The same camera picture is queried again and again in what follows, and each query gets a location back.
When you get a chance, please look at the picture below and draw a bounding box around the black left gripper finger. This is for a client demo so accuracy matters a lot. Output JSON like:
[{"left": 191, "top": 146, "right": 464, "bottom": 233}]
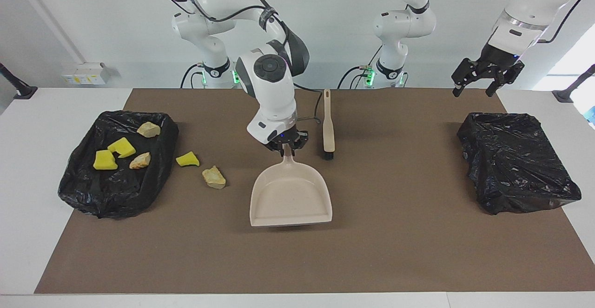
[
  {"left": 486, "top": 62, "right": 526, "bottom": 98},
  {"left": 452, "top": 58, "right": 484, "bottom": 97}
]

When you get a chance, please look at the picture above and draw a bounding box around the beige hand brush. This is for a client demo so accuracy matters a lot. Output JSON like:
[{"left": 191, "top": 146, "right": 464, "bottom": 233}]
[{"left": 323, "top": 89, "right": 336, "bottom": 161}]

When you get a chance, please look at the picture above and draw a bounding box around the beige plastic dustpan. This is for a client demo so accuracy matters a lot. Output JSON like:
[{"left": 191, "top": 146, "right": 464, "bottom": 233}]
[{"left": 250, "top": 146, "right": 333, "bottom": 228}]

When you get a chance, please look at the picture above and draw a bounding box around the beige torn sponge chunk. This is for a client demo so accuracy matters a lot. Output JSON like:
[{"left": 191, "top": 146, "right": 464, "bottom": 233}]
[
  {"left": 136, "top": 122, "right": 161, "bottom": 138},
  {"left": 201, "top": 165, "right": 227, "bottom": 190}
]

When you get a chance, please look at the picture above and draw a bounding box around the small yellow sponge scrap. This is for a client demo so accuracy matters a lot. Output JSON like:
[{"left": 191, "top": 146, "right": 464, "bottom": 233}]
[{"left": 175, "top": 151, "right": 200, "bottom": 168}]

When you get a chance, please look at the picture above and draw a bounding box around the orange white sponge chunk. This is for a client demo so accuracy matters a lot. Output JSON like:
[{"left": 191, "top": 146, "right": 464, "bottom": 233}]
[{"left": 129, "top": 152, "right": 152, "bottom": 170}]

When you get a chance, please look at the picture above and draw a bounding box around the green and yellow sponge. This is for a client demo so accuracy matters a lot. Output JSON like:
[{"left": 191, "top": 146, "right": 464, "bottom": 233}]
[{"left": 107, "top": 137, "right": 137, "bottom": 159}]

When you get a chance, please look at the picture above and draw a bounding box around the yellow sponge piece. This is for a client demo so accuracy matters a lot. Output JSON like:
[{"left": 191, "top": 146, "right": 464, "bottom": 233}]
[{"left": 93, "top": 150, "right": 119, "bottom": 170}]

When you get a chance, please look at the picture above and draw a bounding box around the black bag lined bin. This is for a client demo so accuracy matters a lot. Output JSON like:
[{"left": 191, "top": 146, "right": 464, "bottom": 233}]
[
  {"left": 456, "top": 112, "right": 582, "bottom": 215},
  {"left": 58, "top": 110, "right": 180, "bottom": 219}
]

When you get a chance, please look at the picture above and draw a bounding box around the black clamp stand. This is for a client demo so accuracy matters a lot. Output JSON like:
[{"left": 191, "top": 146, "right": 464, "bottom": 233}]
[
  {"left": 552, "top": 64, "right": 595, "bottom": 103},
  {"left": 0, "top": 63, "right": 38, "bottom": 100}
]

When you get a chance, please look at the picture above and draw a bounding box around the brown table mat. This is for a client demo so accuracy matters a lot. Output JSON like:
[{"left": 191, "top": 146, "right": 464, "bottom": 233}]
[{"left": 34, "top": 88, "right": 595, "bottom": 295}]

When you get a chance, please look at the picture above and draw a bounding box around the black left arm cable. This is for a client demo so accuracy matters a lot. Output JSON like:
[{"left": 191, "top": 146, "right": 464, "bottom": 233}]
[{"left": 539, "top": 0, "right": 595, "bottom": 44}]

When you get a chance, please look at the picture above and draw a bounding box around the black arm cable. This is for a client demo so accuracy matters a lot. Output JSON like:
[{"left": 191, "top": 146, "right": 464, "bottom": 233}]
[
  {"left": 539, "top": 0, "right": 595, "bottom": 44},
  {"left": 163, "top": 0, "right": 324, "bottom": 125}
]

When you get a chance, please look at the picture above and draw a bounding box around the black base cable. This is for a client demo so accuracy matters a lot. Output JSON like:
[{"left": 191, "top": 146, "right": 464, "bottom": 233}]
[
  {"left": 180, "top": 63, "right": 205, "bottom": 89},
  {"left": 337, "top": 66, "right": 372, "bottom": 89}
]

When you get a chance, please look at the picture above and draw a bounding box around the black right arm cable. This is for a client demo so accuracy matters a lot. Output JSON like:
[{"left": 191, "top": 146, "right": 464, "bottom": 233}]
[{"left": 163, "top": 0, "right": 324, "bottom": 125}]

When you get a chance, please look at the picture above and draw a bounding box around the white wall socket box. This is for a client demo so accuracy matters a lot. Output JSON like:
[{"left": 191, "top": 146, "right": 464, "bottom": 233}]
[{"left": 62, "top": 63, "right": 110, "bottom": 85}]

